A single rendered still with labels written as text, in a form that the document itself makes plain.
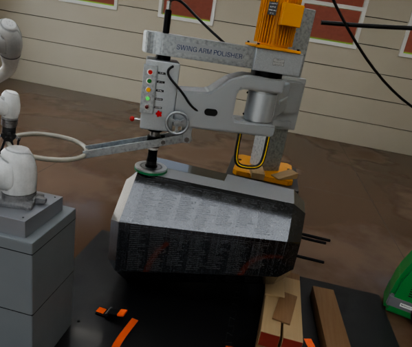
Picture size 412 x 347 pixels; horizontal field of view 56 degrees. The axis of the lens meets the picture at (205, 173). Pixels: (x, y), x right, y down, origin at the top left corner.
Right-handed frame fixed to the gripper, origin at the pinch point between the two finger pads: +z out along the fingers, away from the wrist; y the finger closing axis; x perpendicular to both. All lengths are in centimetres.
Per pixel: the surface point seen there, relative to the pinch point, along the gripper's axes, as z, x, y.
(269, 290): 50, -80, 162
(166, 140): -29, -24, 90
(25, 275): 24, -85, 11
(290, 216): -6, -80, 158
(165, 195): 3, -39, 91
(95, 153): -12, -12, 49
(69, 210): 5, -56, 31
